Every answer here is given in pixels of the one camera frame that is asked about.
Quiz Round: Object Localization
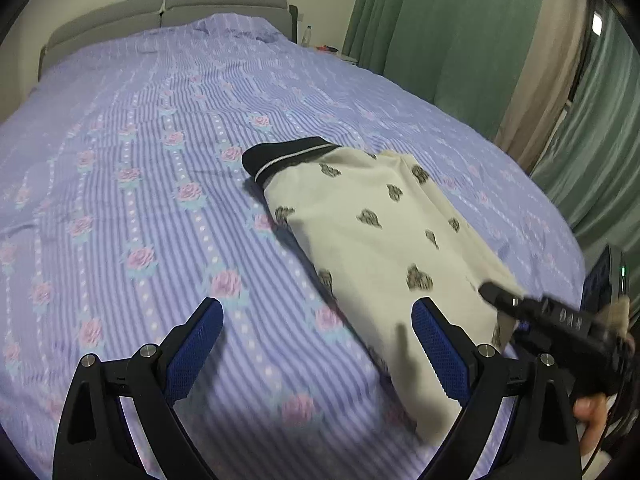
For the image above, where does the grey upholstered headboard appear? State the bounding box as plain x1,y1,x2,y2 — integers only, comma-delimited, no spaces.
39,0,299,82

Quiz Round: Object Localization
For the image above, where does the cream printed shirt black collar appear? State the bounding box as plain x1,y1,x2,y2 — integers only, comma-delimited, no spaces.
241,136,527,444

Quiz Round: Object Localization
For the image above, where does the person's right hand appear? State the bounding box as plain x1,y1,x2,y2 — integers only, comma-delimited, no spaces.
572,392,619,458

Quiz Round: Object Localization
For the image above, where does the beige curtain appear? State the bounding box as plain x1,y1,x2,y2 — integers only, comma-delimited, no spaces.
492,0,589,172

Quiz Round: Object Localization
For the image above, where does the narrow green curtain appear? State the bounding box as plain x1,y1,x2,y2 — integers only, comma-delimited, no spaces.
530,10,640,263

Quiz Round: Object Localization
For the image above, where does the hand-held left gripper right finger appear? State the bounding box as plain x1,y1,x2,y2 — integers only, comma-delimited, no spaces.
411,297,583,480

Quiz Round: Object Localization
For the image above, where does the purple striped floral bedspread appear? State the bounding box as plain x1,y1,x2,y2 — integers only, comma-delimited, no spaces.
0,14,589,480

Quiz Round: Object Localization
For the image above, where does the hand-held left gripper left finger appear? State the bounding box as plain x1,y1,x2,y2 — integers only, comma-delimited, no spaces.
52,297,224,480

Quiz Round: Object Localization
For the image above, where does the wide green curtain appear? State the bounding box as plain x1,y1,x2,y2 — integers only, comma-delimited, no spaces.
342,0,549,142

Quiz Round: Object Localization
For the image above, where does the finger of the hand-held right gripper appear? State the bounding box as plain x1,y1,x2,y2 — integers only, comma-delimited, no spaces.
479,282,602,345

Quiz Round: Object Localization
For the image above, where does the white nightstand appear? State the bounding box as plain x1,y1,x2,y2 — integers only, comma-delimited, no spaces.
315,42,359,67

